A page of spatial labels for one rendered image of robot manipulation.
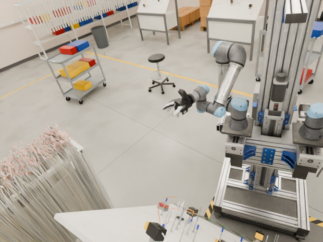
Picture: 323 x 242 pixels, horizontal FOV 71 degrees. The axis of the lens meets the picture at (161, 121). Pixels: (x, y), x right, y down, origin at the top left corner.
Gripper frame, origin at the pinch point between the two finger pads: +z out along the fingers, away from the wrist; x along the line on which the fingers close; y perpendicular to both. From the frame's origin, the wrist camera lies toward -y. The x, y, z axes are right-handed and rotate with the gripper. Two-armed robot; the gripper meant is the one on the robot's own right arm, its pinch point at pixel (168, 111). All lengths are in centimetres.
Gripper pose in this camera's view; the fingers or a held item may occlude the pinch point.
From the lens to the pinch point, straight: 137.9
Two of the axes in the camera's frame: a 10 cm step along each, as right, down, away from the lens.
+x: -6.7, -4.8, 5.6
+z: -7.4, 5.1, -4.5
